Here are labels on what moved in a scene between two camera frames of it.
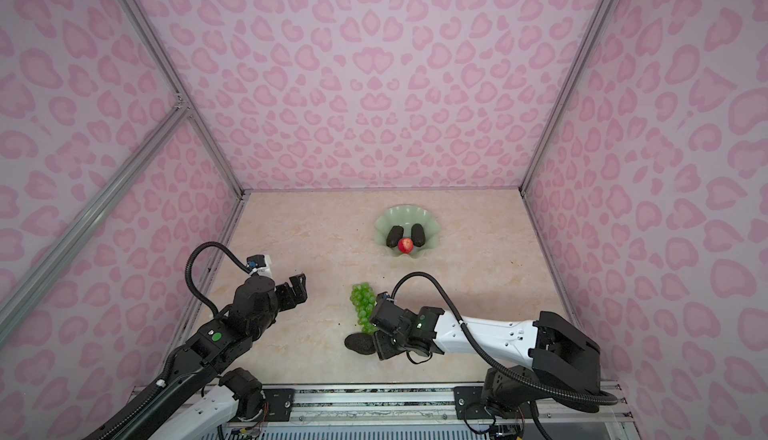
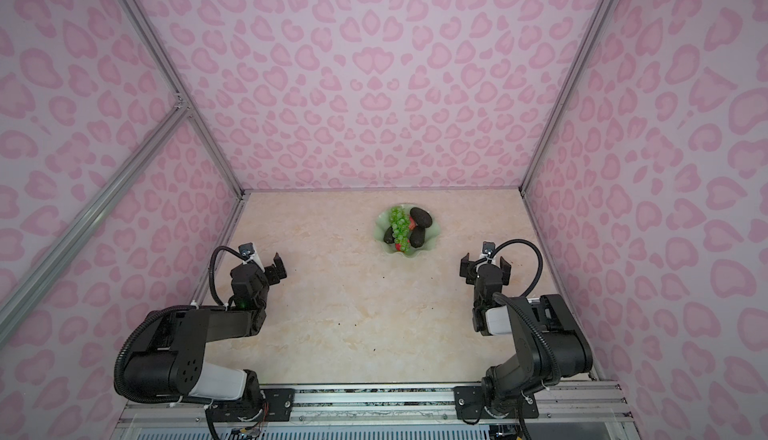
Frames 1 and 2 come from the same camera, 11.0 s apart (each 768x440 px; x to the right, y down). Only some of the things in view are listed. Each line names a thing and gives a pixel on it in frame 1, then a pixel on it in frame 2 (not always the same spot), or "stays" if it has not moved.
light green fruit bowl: x=406 y=216 stays
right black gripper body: x=388 y=346 → x=474 y=279
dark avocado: x=360 y=342 → x=421 y=217
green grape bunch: x=363 y=296 → x=400 y=227
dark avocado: x=418 y=235 stays
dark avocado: x=394 y=235 stays
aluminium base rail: x=428 y=412 stays
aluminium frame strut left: x=92 y=219 stays
